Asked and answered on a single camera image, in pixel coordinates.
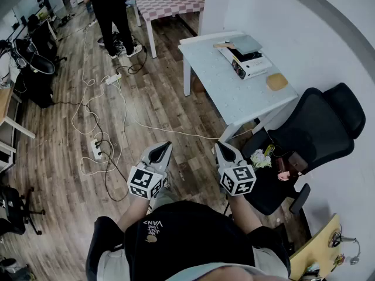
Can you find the black cabinet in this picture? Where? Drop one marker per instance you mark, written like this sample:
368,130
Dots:
35,89

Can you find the person's black shirt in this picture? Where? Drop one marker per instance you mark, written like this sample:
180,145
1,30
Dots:
187,239

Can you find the white table with floral cloth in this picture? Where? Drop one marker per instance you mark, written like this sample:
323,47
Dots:
222,80

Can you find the black swivel chair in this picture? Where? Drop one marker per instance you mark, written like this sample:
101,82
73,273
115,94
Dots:
41,63

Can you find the tan plastic container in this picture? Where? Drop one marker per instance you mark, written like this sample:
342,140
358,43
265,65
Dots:
276,81

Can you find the brown leather pouch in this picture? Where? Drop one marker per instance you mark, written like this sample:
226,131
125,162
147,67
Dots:
298,161

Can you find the pink small object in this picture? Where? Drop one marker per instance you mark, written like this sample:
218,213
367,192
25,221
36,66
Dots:
283,175

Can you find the black mesh office chair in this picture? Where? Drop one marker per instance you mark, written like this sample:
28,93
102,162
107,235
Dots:
322,119

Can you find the person's right forearm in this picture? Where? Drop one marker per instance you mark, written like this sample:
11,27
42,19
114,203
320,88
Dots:
243,212

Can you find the pink checkered table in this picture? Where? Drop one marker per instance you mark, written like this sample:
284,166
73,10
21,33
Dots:
167,0

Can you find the person's left forearm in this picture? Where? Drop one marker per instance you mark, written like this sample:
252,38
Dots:
133,212

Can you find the grey desk lamp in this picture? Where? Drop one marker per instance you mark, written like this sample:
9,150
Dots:
347,239

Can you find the colourful trinket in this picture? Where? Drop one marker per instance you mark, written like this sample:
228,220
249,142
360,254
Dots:
339,260

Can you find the yellow bottle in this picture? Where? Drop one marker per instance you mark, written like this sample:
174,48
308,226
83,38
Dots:
269,150

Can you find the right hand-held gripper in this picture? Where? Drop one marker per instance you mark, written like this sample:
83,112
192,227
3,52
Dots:
238,180

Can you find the white countertop appliance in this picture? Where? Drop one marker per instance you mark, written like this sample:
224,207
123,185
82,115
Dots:
255,66

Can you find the black wheeled chair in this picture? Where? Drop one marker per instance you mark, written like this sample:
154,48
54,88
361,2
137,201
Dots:
11,206

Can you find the white power strip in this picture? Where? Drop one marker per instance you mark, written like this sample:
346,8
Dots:
96,149
113,78

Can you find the white flower bunch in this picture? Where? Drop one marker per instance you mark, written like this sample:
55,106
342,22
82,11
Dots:
260,158

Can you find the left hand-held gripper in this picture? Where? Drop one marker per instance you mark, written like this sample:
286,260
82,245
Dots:
142,180

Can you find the light wooden desk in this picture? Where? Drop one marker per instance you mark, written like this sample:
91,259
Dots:
4,104

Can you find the person's grey trousers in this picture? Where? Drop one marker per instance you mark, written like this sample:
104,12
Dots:
167,196

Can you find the yellow desk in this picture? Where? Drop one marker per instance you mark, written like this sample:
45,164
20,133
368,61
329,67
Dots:
316,250

